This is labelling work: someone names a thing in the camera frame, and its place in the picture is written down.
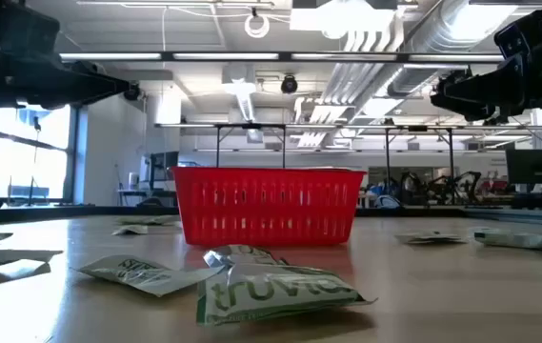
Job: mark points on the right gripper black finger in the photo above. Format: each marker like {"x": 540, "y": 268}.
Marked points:
{"x": 485, "y": 97}

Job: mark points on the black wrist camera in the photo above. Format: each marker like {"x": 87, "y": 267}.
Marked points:
{"x": 8, "y": 24}
{"x": 537, "y": 33}

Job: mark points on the black metal gantry frame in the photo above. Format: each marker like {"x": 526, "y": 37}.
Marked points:
{"x": 250, "y": 126}
{"x": 418, "y": 128}

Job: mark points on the silver ventilation duct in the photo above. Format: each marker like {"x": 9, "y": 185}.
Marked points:
{"x": 423, "y": 38}

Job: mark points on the large bright window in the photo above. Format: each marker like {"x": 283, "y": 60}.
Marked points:
{"x": 27, "y": 167}

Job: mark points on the black round ceiling camera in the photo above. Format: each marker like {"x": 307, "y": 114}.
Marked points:
{"x": 132, "y": 92}
{"x": 289, "y": 84}

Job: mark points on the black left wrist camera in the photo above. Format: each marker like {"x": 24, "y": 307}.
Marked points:
{"x": 8, "y": 24}

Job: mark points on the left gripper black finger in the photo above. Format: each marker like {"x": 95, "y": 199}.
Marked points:
{"x": 94, "y": 88}

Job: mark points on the white Stevia sweetener packet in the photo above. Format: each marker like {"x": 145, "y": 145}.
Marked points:
{"x": 146, "y": 274}

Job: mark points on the distant black robot rig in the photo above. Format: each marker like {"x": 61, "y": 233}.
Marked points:
{"x": 442, "y": 188}

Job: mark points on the black computer monitor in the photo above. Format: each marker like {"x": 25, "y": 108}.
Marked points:
{"x": 535, "y": 167}
{"x": 165, "y": 164}

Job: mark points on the long ceiling light bar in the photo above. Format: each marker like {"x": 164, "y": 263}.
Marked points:
{"x": 225, "y": 56}

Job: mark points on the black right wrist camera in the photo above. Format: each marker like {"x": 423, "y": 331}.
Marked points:
{"x": 537, "y": 33}

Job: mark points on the white green Truvia packet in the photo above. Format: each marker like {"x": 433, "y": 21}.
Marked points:
{"x": 275, "y": 295}

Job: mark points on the red plastic slotted basket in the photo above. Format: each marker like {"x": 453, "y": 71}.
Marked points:
{"x": 270, "y": 205}

